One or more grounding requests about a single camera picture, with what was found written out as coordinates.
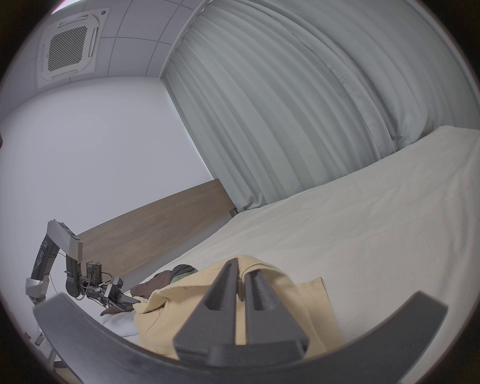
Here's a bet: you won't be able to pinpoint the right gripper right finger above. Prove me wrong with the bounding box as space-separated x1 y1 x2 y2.
240 269 310 361

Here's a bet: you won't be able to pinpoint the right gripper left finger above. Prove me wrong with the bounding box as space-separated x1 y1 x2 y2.
173 258 241 367

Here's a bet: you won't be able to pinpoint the beige shorts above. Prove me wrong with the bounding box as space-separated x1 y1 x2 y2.
133 254 342 362

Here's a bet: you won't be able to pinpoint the bed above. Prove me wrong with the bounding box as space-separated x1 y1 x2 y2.
52 125 480 372

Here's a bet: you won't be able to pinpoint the pale grey garment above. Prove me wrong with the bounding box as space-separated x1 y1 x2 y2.
101 307 142 337

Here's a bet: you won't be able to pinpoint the dark brown garment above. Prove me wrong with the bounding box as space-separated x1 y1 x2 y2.
99 271 177 317

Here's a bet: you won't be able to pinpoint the black and olive garment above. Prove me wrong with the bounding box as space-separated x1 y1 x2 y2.
170 264 199 282

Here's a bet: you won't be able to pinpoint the pale green curtain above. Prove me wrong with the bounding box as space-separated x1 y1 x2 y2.
161 11 397 211
210 0 480 151

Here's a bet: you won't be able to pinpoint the white ceiling air conditioner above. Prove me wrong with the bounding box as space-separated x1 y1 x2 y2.
37 9 110 82

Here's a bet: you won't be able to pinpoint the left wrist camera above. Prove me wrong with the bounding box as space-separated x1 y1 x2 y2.
106 277 125 299

